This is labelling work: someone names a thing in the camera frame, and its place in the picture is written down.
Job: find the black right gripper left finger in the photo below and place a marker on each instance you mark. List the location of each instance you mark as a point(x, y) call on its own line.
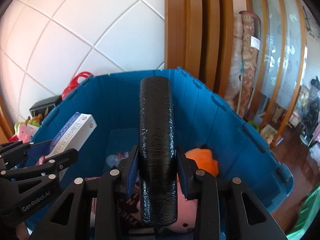
point(69, 216)

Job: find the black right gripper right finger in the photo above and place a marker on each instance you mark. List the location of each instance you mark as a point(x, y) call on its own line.
point(226, 209)

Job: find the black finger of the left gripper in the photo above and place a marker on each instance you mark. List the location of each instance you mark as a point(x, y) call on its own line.
point(15, 152)
point(53, 165)

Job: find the pink pig plush orange shirt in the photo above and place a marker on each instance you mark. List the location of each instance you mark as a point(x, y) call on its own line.
point(178, 190)

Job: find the white blue medicine box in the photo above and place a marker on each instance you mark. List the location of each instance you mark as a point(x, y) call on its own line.
point(73, 135)

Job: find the black umbrella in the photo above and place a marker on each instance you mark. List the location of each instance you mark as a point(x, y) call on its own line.
point(157, 149)

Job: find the maroon knit hat red stars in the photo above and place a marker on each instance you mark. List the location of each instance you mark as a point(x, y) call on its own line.
point(129, 207)

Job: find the grey fluffy plush toy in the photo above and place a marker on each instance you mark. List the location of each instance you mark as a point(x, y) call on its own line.
point(112, 160)

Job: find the black gift box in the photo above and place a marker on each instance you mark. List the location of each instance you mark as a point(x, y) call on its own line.
point(45, 106)

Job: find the red plastic toy suitcase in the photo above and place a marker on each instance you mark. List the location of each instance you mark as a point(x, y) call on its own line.
point(74, 83)

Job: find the blue plastic storage crate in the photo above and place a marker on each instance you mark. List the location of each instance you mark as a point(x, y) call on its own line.
point(200, 118)

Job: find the rolled floral carpet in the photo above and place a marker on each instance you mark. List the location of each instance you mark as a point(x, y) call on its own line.
point(245, 52)

